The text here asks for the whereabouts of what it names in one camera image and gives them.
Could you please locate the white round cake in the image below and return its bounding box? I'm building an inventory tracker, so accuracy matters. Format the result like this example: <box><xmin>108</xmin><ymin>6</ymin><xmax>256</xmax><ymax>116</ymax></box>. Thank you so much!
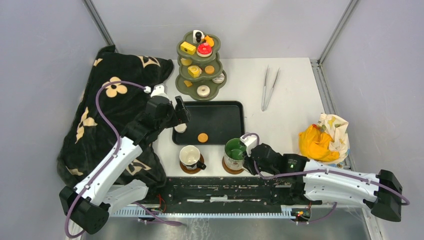
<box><xmin>174</xmin><ymin>123</ymin><xmax>187</xmax><ymax>134</ymax></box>

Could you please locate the white glazed donut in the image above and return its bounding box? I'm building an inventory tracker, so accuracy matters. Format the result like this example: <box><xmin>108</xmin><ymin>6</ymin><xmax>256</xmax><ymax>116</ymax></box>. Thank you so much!
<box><xmin>196</xmin><ymin>85</ymin><xmax>211</xmax><ymax>98</ymax></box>
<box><xmin>212</xmin><ymin>72</ymin><xmax>226</xmax><ymax>84</ymax></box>

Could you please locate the rectangular tan cracker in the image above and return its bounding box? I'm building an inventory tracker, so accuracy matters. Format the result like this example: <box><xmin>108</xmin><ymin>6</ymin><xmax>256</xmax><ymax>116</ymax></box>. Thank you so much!
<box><xmin>183</xmin><ymin>80</ymin><xmax>193</xmax><ymax>88</ymax></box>

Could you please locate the grey mug white inside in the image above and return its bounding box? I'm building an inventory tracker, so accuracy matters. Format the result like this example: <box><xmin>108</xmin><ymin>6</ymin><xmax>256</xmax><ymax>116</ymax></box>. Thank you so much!
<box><xmin>179</xmin><ymin>145</ymin><xmax>207</xmax><ymax>170</ymax></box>

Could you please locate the yellow swirl roll cake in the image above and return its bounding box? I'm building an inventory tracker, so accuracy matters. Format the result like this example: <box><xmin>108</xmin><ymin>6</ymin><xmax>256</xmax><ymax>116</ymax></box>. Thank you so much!
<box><xmin>187</xmin><ymin>65</ymin><xmax>203</xmax><ymax>79</ymax></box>

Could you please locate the round tan biscuit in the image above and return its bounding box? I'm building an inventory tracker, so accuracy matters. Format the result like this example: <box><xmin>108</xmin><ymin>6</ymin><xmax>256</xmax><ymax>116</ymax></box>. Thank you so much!
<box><xmin>204</xmin><ymin>65</ymin><xmax>215</xmax><ymax>75</ymax></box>
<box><xmin>197</xmin><ymin>133</ymin><xmax>209</xmax><ymax>143</ymax></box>

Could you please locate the yellow cream cupcake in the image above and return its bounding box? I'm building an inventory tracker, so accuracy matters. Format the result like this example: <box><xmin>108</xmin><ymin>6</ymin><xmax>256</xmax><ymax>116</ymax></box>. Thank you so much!
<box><xmin>180</xmin><ymin>58</ymin><xmax>193</xmax><ymax>66</ymax></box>

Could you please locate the steel tongs white handle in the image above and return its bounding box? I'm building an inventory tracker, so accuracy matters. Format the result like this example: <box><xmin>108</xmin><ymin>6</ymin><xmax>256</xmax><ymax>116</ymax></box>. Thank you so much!
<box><xmin>260</xmin><ymin>66</ymin><xmax>281</xmax><ymax>112</ymax></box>

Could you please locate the yellow layered cake slice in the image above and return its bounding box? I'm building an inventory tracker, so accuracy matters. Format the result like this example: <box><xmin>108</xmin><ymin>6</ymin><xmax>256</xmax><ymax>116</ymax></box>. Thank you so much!
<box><xmin>180</xmin><ymin>41</ymin><xmax>197</xmax><ymax>55</ymax></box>

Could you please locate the red glazed donut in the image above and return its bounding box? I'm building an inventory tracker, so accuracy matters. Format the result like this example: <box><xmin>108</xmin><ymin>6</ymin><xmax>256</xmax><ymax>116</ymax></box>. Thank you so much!
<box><xmin>196</xmin><ymin>42</ymin><xmax>213</xmax><ymax>58</ymax></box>

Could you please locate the orange fish-shaped pastry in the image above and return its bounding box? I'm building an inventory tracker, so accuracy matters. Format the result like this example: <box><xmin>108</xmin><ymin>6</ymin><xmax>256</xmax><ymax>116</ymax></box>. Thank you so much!
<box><xmin>203</xmin><ymin>35</ymin><xmax>215</xmax><ymax>48</ymax></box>

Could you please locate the white cake block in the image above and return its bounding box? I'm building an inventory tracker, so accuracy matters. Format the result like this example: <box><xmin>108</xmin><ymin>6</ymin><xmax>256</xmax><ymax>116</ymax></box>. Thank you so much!
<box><xmin>192</xmin><ymin>30</ymin><xmax>205</xmax><ymax>44</ymax></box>

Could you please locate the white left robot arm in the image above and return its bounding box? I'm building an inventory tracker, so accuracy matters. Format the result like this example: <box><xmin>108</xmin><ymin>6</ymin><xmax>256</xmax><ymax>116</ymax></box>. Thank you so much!
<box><xmin>59</xmin><ymin>81</ymin><xmax>191</xmax><ymax>239</ymax></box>

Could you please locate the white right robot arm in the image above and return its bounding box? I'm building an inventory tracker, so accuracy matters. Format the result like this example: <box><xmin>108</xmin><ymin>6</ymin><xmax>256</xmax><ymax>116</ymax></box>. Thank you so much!
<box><xmin>239</xmin><ymin>133</ymin><xmax>411</xmax><ymax>222</ymax></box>

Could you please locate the black rectangular tray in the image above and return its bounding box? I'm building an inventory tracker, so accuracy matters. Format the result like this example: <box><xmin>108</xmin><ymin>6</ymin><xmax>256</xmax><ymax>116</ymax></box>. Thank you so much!
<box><xmin>172</xmin><ymin>100</ymin><xmax>246</xmax><ymax>145</ymax></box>

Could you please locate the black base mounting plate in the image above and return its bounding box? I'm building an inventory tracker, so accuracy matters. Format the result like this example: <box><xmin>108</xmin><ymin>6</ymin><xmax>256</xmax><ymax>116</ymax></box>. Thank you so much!
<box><xmin>143</xmin><ymin>176</ymin><xmax>322</xmax><ymax>206</ymax></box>

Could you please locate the brown wooden coaster right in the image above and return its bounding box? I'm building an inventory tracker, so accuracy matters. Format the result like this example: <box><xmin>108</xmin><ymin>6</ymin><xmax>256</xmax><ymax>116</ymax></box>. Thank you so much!
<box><xmin>221</xmin><ymin>157</ymin><xmax>244</xmax><ymax>175</ymax></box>

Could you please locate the brown wooden coaster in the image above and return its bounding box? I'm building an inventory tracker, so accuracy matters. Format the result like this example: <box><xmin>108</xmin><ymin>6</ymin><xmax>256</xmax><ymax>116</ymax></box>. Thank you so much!
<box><xmin>179</xmin><ymin>154</ymin><xmax>205</xmax><ymax>175</ymax></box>
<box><xmin>221</xmin><ymin>157</ymin><xmax>244</xmax><ymax>175</ymax></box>

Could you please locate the black floral plush blanket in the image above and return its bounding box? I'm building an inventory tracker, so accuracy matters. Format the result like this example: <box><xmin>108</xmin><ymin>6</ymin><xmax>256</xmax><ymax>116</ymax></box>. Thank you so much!
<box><xmin>57</xmin><ymin>45</ymin><xmax>174</xmax><ymax>187</ymax></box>

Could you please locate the green three-tier serving stand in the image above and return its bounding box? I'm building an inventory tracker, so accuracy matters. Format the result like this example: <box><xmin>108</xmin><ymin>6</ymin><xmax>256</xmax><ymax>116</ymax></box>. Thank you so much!
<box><xmin>175</xmin><ymin>30</ymin><xmax>227</xmax><ymax>101</ymax></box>

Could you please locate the brown wooden coaster left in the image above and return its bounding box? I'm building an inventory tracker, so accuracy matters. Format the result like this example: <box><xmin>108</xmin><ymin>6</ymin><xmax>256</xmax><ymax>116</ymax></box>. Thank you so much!
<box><xmin>179</xmin><ymin>154</ymin><xmax>205</xmax><ymax>175</ymax></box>

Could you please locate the patterned white yellow cloth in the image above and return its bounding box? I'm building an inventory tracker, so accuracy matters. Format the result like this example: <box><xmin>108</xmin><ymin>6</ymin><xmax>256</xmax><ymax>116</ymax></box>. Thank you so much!
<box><xmin>298</xmin><ymin>113</ymin><xmax>350</xmax><ymax>165</ymax></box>

